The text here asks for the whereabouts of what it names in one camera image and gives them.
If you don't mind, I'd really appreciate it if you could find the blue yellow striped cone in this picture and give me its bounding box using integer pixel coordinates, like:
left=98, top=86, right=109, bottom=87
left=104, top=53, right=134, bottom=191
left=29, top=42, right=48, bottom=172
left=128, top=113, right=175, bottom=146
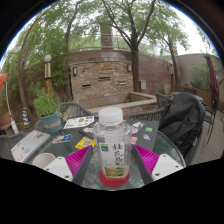
left=21, top=107, right=32, bottom=130

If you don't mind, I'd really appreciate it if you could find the white canopy weight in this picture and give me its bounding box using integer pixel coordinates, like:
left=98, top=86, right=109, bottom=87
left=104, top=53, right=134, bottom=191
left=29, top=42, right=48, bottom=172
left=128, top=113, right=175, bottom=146
left=10, top=119, right=20, bottom=135

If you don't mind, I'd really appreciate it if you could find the silver laptop with stickers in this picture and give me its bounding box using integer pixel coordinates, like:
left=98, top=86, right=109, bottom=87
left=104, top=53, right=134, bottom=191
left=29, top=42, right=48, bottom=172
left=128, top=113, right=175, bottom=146
left=9, top=129, right=52, bottom=163

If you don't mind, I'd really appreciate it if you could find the white mug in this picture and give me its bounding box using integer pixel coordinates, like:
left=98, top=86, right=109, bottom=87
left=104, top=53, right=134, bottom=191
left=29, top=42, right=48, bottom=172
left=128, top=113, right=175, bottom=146
left=32, top=152, right=57, bottom=170

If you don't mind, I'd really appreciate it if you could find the closed maroon patio umbrella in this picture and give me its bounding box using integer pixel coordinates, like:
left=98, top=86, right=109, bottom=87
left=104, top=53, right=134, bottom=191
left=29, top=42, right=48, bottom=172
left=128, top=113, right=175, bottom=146
left=204, top=53, right=221, bottom=101

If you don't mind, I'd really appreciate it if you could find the colourful printed card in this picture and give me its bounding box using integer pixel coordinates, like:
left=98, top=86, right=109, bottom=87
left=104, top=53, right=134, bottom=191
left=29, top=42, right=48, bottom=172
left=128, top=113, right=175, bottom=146
left=52, top=133, right=73, bottom=144

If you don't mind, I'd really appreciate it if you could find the white printed booklet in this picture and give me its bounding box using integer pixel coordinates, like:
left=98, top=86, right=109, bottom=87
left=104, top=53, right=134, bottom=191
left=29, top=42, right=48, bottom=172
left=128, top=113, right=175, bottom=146
left=62, top=115, right=95, bottom=130

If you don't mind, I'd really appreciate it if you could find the leaning tree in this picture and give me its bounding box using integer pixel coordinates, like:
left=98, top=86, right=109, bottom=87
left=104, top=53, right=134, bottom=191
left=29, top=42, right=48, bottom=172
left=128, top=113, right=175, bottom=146
left=18, top=13, right=81, bottom=125

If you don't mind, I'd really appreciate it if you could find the flat round red coaster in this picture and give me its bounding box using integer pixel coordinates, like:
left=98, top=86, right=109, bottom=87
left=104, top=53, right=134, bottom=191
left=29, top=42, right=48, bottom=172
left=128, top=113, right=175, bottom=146
left=98, top=169, right=131, bottom=188

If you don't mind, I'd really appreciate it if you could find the forked tree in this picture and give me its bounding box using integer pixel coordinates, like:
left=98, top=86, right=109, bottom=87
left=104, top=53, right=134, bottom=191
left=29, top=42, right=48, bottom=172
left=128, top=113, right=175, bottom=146
left=99, top=0, right=159, bottom=94

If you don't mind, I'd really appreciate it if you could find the yellow printed card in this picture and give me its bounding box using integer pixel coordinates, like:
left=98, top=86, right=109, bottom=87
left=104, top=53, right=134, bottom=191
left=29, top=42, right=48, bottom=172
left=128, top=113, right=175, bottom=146
left=74, top=136, right=97, bottom=150

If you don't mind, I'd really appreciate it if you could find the potted green plant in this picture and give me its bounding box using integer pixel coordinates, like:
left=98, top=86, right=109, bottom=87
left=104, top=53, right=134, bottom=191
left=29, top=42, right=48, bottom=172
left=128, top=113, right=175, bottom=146
left=32, top=87, right=64, bottom=134

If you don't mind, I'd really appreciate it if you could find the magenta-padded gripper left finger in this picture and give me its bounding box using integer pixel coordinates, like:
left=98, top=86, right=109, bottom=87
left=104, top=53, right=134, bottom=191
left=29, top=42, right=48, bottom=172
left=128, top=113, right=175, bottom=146
left=44, top=144, right=94, bottom=187

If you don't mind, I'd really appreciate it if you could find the clear plastic drink bottle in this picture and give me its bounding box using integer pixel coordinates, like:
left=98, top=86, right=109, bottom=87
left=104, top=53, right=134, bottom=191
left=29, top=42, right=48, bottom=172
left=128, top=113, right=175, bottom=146
left=92, top=106, right=133, bottom=183

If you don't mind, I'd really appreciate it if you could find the black laptop with stickers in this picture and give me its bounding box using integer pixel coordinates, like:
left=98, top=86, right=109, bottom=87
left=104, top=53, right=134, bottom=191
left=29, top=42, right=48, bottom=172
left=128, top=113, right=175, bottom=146
left=79, top=119, right=160, bottom=153

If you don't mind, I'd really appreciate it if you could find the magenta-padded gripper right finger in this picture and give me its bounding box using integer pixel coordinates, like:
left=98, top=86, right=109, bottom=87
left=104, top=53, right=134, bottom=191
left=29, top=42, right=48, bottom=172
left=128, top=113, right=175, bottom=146
left=130, top=144, right=185, bottom=186

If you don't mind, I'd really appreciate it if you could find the black metal chair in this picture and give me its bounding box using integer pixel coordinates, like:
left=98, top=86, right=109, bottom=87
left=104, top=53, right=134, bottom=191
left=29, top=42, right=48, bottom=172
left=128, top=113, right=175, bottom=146
left=199, top=96, right=220, bottom=144

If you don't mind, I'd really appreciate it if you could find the wooden globe lamp post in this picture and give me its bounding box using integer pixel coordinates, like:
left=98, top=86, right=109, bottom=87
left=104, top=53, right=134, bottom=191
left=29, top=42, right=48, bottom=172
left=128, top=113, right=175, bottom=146
left=168, top=59, right=177, bottom=94
left=43, top=54, right=54, bottom=96

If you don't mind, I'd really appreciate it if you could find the stone water basin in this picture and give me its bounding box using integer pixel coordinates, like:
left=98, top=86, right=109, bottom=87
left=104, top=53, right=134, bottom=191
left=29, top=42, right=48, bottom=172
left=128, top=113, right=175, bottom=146
left=87, top=91, right=158, bottom=118

